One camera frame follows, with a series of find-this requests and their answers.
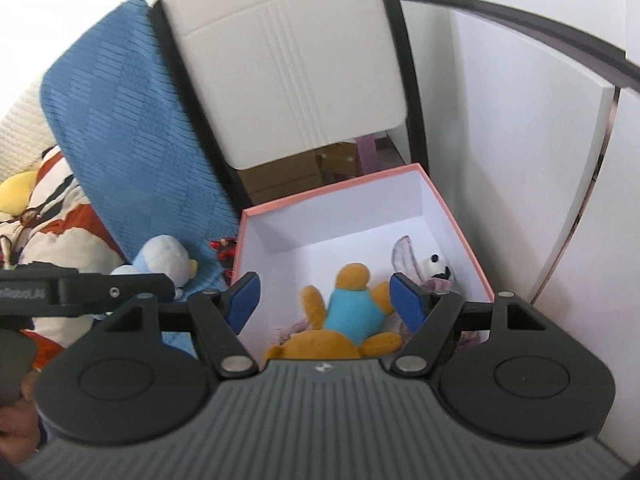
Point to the yellow plush pillow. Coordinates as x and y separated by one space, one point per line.
15 192

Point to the striped fleece blanket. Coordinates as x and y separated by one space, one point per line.
59 225

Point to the pink storage box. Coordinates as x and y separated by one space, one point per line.
305 239

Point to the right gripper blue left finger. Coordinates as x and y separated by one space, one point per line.
238 303

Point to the cardboard box under chair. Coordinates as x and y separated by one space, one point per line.
300 173

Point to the beige chair backrest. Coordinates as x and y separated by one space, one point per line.
268 79

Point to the white and blue duck plush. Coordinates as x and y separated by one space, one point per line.
166 255

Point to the blue quilted mat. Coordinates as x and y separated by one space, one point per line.
116 115

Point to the small panda plush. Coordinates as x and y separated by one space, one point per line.
435 266

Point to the brown bear plush blue shirt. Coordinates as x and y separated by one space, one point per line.
349 325

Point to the red and black small toy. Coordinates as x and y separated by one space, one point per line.
225 250

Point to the pink stool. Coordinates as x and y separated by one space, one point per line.
369 149

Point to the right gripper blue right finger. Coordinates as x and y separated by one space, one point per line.
412 302

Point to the cream quilted headboard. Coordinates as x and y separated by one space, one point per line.
25 135

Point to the purple floral scarf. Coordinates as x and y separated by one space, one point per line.
404 261

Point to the person left hand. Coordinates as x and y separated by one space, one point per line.
20 433

